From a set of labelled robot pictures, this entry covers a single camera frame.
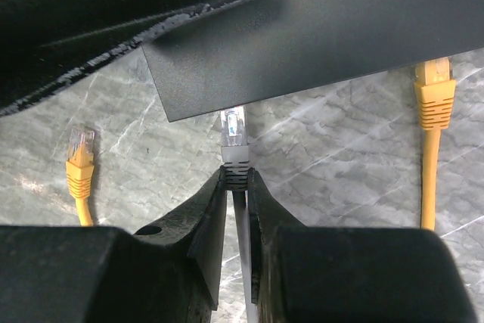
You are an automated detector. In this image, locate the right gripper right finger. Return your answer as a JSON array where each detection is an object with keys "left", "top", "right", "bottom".
[{"left": 247, "top": 168, "right": 303, "bottom": 322}]

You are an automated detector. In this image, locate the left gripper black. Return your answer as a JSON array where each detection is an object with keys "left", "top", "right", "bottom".
[{"left": 1, "top": 0, "right": 249, "bottom": 116}]

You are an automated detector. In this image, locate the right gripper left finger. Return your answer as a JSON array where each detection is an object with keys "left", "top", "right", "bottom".
[{"left": 135, "top": 168, "right": 227, "bottom": 322}]

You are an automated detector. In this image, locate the grey ethernet cable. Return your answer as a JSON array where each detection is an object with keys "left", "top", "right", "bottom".
[{"left": 219, "top": 105, "right": 262, "bottom": 323}]

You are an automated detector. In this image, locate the black network switch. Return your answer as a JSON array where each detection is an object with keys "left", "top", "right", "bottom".
[{"left": 143, "top": 0, "right": 483, "bottom": 121}]

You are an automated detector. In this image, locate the yellow ethernet cable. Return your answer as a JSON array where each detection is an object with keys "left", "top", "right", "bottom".
[{"left": 66, "top": 56, "right": 457, "bottom": 231}]

